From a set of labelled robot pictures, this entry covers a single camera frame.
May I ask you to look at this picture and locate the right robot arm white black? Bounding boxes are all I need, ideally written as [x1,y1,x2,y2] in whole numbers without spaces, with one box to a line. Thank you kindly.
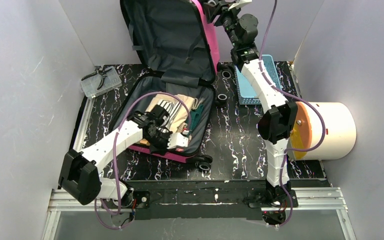
[203,0,298,202]

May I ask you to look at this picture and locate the clear plastic compartment box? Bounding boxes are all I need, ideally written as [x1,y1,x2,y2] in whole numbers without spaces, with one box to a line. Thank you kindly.
[80,66,122,99]

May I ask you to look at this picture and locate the teal green garment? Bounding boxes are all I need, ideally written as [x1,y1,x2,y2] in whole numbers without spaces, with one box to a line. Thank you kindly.
[189,104,204,133]

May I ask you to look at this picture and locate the black pliers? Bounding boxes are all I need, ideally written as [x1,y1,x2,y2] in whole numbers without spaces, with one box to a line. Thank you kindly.
[81,68,112,91]

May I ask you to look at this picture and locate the pink hard-shell suitcase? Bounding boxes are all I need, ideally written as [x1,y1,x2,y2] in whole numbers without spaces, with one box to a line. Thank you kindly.
[110,0,222,171]

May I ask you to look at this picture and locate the beige folded garment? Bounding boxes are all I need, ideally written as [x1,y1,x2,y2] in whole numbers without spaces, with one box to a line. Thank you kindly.
[144,94,198,133]

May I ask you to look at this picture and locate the white cylinder with orange end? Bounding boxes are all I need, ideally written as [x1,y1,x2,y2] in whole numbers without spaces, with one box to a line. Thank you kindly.
[288,102,357,161]

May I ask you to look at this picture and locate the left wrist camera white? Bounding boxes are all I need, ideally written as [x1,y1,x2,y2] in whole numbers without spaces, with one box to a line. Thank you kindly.
[167,132,189,150]

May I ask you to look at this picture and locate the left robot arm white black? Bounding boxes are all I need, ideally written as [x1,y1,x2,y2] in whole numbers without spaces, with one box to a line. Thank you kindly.
[58,105,171,205]

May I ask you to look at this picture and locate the light blue plastic basket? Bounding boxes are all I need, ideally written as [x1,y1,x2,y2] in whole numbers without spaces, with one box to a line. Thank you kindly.
[234,54,287,108]

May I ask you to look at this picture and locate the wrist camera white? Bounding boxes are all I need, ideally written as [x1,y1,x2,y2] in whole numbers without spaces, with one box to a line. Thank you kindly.
[228,0,252,10]
[167,132,189,150]

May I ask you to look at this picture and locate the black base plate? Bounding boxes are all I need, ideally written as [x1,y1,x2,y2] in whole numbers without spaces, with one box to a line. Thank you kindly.
[127,180,299,220]

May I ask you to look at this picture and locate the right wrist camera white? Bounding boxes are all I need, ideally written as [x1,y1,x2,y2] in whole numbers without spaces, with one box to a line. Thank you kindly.
[228,0,252,10]

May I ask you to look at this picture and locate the aluminium frame rail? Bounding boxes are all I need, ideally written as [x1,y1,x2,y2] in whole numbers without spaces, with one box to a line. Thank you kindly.
[42,181,356,240]

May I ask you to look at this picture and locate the black white striped garment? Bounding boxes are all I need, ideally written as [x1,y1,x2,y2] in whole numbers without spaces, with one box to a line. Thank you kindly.
[146,99,185,128]

